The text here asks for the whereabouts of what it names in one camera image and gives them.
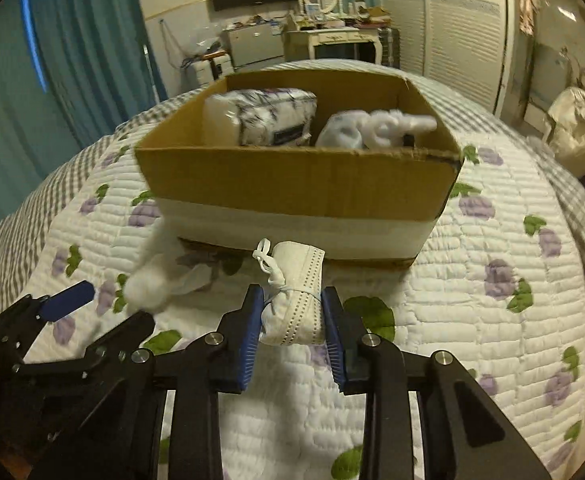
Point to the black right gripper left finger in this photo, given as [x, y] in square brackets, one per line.
[176, 395]

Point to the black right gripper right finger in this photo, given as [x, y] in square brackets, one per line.
[464, 434]

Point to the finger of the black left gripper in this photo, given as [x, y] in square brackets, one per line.
[22, 322]
[122, 340]

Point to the white face mask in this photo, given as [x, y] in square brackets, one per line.
[292, 313]

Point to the floral tissue paper pack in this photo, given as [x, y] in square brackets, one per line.
[251, 117]

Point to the white sock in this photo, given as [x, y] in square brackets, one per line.
[378, 130]

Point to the white floral quilt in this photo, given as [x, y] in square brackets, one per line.
[499, 283]

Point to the brown cardboard box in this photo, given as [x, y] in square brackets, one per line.
[370, 206]

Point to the teal window curtain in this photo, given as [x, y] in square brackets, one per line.
[70, 72]

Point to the white suitcase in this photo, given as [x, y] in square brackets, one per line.
[204, 72]

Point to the grey checked bed sheet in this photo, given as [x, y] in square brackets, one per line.
[24, 232]

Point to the white stuffed laundry bag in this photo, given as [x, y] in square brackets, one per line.
[567, 130]

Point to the silver mini fridge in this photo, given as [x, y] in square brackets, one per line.
[254, 47]

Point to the white dressing table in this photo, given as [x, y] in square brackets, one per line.
[302, 44]

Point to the white sliding wardrobe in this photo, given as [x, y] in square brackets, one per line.
[460, 43]

